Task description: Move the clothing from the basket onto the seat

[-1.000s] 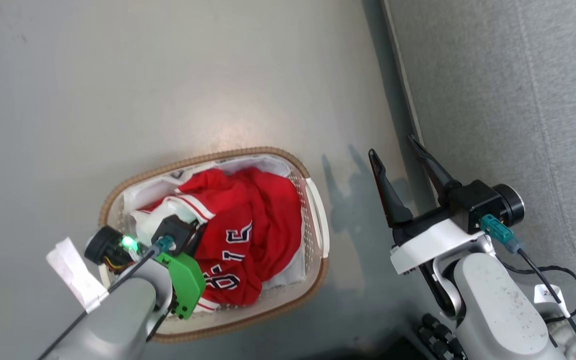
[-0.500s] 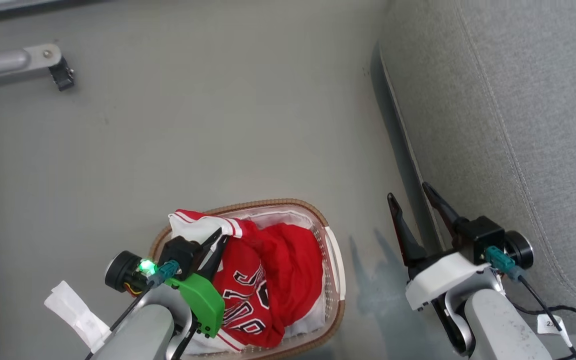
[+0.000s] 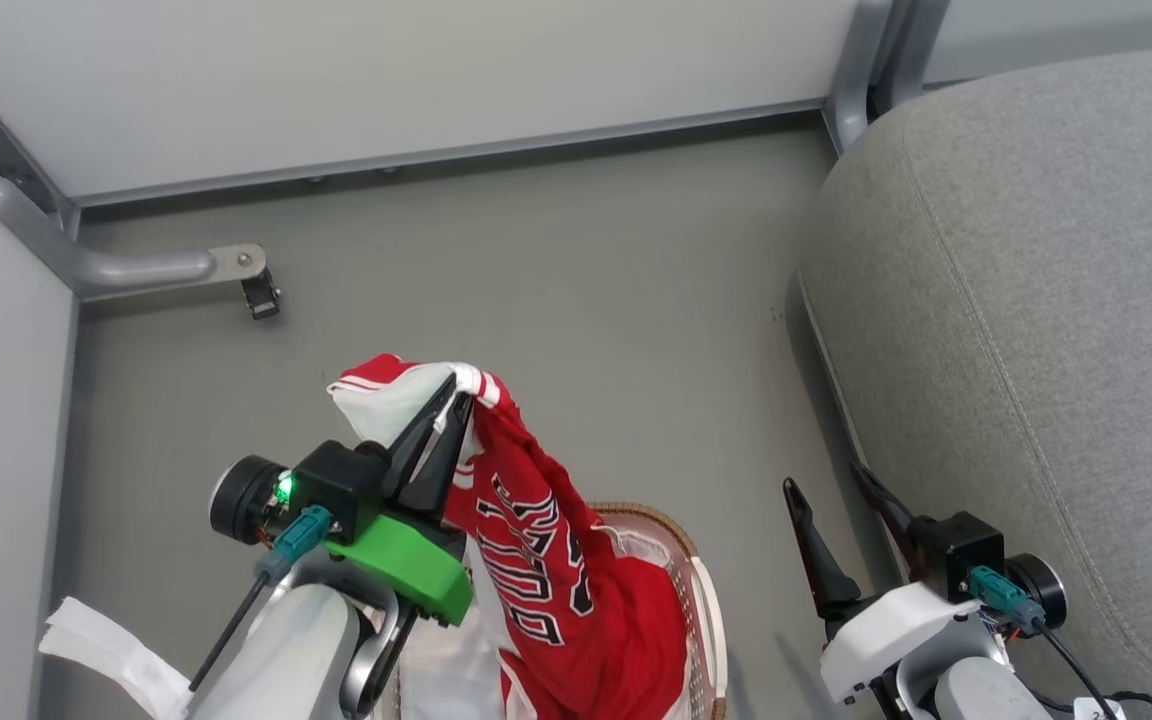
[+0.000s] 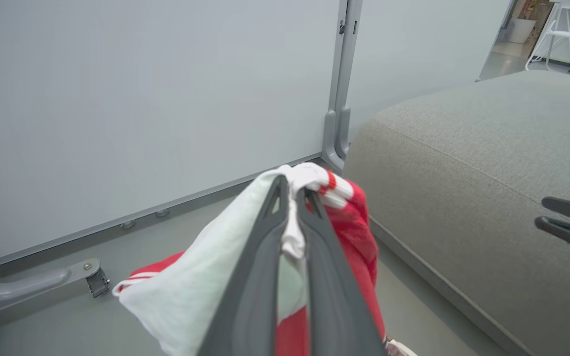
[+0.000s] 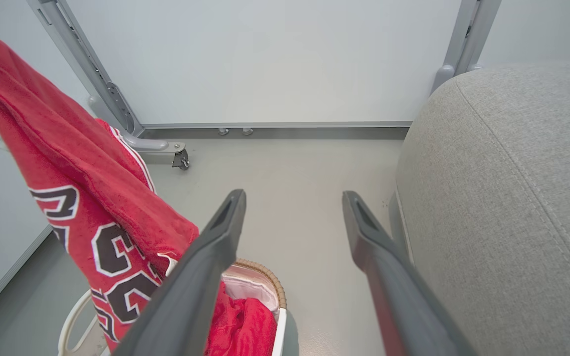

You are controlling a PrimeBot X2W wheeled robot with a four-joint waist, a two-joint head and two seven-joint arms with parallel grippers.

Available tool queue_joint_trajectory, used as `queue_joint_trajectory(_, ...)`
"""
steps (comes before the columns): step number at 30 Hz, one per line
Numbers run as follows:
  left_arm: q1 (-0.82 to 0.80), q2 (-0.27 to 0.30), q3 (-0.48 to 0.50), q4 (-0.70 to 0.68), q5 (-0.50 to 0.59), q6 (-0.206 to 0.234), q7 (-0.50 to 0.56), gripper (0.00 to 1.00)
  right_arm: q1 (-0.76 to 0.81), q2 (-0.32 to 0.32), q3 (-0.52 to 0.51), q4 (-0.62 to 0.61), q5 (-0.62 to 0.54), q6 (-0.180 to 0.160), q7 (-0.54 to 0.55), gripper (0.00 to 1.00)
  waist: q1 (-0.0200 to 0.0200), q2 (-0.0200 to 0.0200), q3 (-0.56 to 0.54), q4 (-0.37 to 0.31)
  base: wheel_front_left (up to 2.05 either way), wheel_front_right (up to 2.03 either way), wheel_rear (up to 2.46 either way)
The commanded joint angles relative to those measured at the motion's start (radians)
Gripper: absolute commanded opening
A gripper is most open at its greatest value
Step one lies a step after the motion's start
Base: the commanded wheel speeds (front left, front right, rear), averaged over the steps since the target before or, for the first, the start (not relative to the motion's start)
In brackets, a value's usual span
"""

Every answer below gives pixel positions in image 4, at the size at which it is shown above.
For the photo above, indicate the white plant pot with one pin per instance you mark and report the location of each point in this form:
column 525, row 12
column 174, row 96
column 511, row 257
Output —
column 521, row 29

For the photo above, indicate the grey partition post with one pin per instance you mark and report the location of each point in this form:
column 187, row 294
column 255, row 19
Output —
column 340, row 99

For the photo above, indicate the grey partition foot with caster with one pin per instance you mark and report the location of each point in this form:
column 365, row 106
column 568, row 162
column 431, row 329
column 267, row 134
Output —
column 27, row 284

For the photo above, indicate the red and white garment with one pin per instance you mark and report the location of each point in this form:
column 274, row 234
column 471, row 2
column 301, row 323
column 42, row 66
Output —
column 186, row 291

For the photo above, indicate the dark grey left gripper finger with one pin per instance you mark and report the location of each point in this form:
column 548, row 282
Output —
column 337, row 306
column 253, row 296

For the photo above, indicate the grey fabric sofa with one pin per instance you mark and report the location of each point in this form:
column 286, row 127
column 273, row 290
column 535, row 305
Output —
column 483, row 198

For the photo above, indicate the white folding chair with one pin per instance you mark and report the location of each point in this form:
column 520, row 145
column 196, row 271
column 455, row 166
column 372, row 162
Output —
column 569, row 37

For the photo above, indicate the grey partition panel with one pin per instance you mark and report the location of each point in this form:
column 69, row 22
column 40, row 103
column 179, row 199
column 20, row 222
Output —
column 413, row 54
column 141, row 99

